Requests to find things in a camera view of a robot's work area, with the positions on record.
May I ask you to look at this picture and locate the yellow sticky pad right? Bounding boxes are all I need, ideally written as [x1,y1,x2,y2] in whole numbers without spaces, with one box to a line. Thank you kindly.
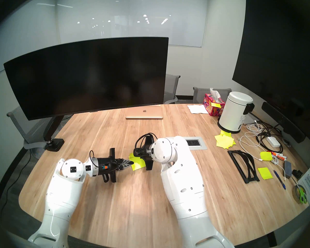
[257,167,273,180]

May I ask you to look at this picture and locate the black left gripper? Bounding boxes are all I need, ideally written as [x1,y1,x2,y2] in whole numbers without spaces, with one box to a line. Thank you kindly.
[97,148,134,183]

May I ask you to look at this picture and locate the clear tape roll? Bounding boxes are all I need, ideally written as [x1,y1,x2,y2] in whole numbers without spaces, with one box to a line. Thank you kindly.
[292,185,307,203]

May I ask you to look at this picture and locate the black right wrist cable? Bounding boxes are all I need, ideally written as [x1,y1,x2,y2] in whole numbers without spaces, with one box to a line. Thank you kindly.
[134,133,158,152]

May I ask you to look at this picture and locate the grey mesh office chair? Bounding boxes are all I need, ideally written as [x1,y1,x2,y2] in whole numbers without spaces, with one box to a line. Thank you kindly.
[6,105,60,160]
[193,87,232,104]
[163,74,181,104]

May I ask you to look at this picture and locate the grey whiteboard eraser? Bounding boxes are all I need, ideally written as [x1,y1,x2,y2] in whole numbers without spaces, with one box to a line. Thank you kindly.
[282,161,292,179]

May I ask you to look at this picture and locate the white charging cable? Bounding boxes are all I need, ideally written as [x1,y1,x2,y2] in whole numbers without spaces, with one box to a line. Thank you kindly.
[238,120,287,179]

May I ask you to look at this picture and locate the blue pen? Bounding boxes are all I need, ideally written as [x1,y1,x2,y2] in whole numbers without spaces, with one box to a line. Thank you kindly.
[273,169,286,190]

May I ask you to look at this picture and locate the silver table power outlet panel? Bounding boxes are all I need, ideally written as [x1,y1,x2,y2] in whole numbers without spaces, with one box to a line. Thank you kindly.
[185,137,207,150]

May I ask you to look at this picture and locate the black folding laptop stand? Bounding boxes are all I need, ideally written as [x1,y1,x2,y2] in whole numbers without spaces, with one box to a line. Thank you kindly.
[227,150,260,184]

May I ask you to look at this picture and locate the white cylindrical trash can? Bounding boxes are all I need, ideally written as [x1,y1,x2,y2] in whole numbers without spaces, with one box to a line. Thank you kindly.
[217,91,255,134]

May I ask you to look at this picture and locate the green handled scissors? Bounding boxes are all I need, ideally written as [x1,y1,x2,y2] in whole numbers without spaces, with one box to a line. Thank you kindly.
[296,184,308,204]

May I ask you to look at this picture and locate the curved black ultrawide monitor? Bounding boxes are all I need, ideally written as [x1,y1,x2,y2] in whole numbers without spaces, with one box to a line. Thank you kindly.
[4,37,169,121]

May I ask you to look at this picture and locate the colourful tissue box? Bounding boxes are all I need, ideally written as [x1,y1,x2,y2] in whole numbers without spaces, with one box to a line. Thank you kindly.
[203,88,226,117]

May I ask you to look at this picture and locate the rose gold closed laptop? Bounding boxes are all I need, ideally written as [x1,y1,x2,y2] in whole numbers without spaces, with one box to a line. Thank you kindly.
[126,106,164,120]

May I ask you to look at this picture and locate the white paper napkin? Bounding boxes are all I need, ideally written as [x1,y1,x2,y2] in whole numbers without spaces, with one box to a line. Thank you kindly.
[187,104,209,114]

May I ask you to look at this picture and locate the large black wall television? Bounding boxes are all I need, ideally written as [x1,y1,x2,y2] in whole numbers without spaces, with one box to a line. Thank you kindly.
[232,0,310,142]

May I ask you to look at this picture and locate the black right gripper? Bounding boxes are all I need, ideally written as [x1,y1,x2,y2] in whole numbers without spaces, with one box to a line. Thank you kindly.
[133,135,155,171]

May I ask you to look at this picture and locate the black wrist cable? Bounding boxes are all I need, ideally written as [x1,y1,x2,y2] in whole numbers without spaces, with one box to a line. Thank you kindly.
[134,133,158,152]
[89,150,111,183]

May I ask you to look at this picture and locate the loose yellow sticky notes pile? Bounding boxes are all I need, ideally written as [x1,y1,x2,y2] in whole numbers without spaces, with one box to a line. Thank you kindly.
[214,130,237,149]

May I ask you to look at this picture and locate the black floor cable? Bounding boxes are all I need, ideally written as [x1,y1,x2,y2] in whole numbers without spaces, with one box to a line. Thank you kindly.
[0,152,31,219]

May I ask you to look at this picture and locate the glass wall whiteboard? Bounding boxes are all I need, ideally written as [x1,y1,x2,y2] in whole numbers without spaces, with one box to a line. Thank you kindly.
[56,0,208,48]

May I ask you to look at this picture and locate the black video sound bar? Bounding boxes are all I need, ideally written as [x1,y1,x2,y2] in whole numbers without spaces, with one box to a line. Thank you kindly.
[261,102,306,143]

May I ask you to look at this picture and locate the red white marker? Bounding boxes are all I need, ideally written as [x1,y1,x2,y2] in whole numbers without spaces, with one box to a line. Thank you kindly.
[267,151,287,160]

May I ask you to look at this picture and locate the white power adapter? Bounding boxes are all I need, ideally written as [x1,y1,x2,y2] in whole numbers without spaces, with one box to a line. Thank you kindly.
[266,137,281,148]

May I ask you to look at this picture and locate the black cable bundle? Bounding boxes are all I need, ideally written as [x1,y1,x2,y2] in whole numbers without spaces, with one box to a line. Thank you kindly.
[256,122,284,153]

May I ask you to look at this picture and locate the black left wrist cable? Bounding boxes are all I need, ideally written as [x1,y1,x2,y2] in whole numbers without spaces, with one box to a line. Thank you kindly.
[89,150,111,183]

